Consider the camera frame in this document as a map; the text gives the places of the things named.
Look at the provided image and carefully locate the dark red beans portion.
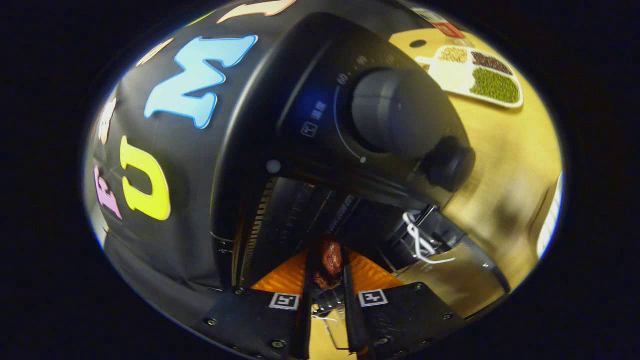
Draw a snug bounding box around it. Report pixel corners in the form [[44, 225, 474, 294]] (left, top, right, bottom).
[[471, 51, 514, 76]]

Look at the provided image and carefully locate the black electric oven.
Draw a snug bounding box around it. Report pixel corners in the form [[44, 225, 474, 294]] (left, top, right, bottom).
[[212, 12, 512, 321]]

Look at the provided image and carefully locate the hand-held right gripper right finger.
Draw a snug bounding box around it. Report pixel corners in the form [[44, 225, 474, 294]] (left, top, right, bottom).
[[341, 247, 467, 360]]

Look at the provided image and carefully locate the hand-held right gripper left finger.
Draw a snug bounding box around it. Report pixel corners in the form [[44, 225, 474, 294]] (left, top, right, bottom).
[[201, 248, 316, 360]]

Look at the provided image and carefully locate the clear bottle with red label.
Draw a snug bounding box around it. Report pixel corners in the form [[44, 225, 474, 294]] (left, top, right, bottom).
[[411, 6, 467, 40]]

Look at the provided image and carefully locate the small white ribbed tray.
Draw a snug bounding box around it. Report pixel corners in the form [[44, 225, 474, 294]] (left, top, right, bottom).
[[536, 172, 565, 260]]

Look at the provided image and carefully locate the reddish brown meat piece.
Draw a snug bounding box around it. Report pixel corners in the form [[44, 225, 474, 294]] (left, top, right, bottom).
[[313, 239, 345, 291]]

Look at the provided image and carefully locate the yellow soybeans portion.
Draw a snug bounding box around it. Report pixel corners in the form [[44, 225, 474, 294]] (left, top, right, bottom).
[[437, 46, 469, 64]]

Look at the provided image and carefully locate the green mung beans portion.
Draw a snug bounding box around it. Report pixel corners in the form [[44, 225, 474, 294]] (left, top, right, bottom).
[[469, 67, 521, 105]]

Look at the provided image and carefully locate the white divided plate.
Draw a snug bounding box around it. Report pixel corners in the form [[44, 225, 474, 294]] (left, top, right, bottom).
[[414, 45, 525, 110]]

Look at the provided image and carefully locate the black backdrop cloth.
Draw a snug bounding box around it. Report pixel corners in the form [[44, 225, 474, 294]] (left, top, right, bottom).
[[84, 0, 401, 321]]

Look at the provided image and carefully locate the white cord on oven hinge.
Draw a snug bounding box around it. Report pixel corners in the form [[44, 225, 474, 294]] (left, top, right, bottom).
[[402, 210, 457, 265]]

